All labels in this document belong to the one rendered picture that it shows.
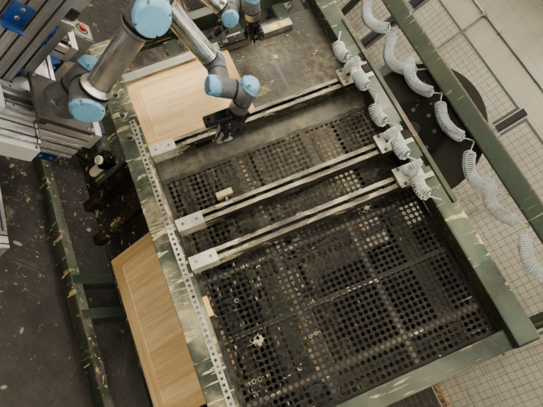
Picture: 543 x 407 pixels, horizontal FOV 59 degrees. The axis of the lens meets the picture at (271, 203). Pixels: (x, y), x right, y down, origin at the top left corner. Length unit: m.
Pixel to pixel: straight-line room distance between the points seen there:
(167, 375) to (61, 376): 0.53
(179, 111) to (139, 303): 1.02
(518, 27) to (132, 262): 6.01
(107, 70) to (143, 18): 0.24
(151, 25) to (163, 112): 1.04
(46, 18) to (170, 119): 0.86
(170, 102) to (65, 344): 1.35
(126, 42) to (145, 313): 1.47
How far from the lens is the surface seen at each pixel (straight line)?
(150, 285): 2.61
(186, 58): 2.71
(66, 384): 2.73
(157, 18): 1.57
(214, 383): 2.07
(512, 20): 7.48
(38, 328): 2.75
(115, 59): 1.68
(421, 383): 2.12
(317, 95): 2.48
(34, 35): 1.97
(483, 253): 2.25
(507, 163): 2.68
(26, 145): 1.93
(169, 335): 2.52
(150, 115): 2.57
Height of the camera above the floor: 2.22
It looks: 25 degrees down
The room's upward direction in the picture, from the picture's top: 55 degrees clockwise
